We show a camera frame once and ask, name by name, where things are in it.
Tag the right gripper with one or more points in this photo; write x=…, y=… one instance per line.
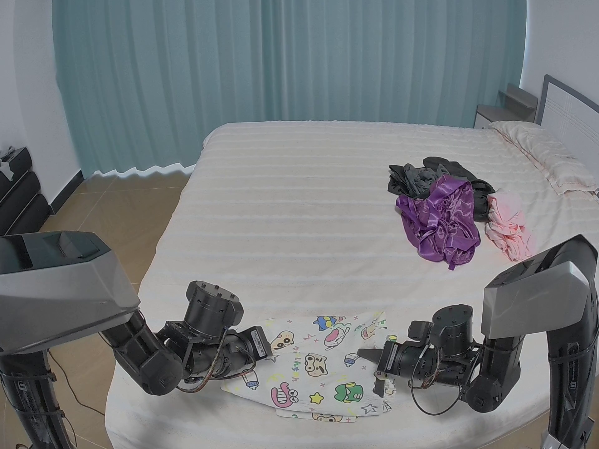
x=393, y=358

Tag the white printed pyjama top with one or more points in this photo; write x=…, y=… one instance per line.
x=318, y=372

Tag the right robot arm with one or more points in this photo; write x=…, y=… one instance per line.
x=529, y=316

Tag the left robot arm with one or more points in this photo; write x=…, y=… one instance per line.
x=84, y=311

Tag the bed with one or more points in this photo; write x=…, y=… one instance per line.
x=304, y=213

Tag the pile of clothes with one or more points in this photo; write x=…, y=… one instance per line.
x=7, y=165

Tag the purple satin garment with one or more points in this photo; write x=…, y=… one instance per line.
x=442, y=220

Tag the black garment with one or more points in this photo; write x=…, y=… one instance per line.
x=416, y=178

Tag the pink garment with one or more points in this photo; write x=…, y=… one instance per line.
x=507, y=225

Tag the cream pillow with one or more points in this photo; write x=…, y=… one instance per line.
x=547, y=155

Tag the grey bedside table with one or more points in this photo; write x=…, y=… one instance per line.
x=507, y=105

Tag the blue-green curtain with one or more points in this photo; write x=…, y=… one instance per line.
x=280, y=63

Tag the black chest of drawers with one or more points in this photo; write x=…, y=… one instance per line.
x=21, y=190

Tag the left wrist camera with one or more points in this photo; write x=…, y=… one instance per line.
x=261, y=343

